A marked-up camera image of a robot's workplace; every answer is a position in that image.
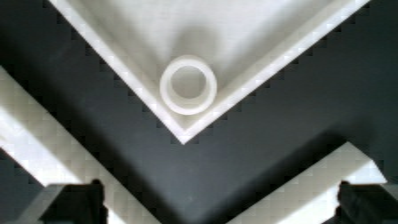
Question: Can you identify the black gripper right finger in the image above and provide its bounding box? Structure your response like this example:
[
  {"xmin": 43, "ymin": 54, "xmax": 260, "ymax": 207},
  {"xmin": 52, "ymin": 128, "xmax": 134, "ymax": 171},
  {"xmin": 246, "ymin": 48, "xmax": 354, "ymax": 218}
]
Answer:
[{"xmin": 335, "ymin": 182, "xmax": 398, "ymax": 224}]

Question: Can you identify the white square tabletop panel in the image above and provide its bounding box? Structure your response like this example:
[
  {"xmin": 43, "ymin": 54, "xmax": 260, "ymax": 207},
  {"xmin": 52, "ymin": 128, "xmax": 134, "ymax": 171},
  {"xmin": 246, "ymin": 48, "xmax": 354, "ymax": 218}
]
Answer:
[{"xmin": 50, "ymin": 0, "xmax": 370, "ymax": 142}]

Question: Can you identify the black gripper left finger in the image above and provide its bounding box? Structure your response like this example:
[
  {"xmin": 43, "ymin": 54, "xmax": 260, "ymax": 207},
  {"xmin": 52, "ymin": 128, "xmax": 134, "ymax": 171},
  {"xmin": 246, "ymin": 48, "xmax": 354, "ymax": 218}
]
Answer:
[{"xmin": 40, "ymin": 179, "xmax": 109, "ymax": 224}]

